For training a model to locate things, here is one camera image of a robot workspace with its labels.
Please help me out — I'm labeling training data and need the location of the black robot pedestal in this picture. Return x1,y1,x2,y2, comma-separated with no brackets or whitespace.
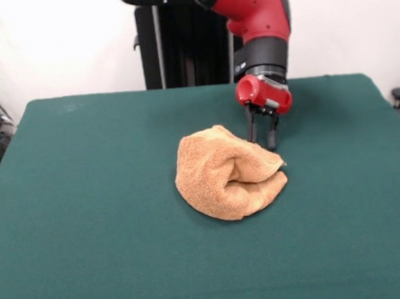
117,0,247,93

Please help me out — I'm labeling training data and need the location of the orange terry towel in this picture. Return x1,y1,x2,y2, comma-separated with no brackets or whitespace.
170,119,292,225

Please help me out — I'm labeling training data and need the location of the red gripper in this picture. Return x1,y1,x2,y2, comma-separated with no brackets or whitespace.
233,71,298,155

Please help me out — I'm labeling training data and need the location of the dark green table cloth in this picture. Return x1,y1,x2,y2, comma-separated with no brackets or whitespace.
0,69,400,299

